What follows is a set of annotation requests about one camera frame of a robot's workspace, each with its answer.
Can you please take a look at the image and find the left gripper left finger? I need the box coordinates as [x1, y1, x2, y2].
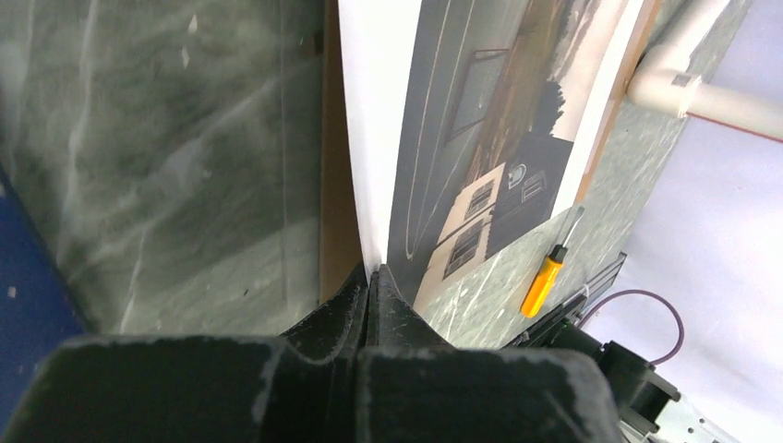
[2, 267, 368, 442]

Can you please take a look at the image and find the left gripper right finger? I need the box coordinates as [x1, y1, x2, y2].
[357, 264, 625, 443]

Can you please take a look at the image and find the yellow handled screwdriver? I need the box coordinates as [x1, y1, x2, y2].
[520, 206, 584, 318]

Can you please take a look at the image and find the landscape photo print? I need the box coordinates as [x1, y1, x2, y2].
[337, 0, 646, 316]

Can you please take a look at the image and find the blue picture frame with photo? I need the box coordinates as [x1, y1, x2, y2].
[1, 172, 84, 428]

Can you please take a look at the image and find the white PVC pipe stand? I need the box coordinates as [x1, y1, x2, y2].
[626, 0, 782, 142]

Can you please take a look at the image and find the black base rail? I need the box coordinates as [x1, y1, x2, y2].
[504, 250, 683, 429]

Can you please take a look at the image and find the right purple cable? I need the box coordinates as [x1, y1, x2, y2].
[577, 289, 686, 368]

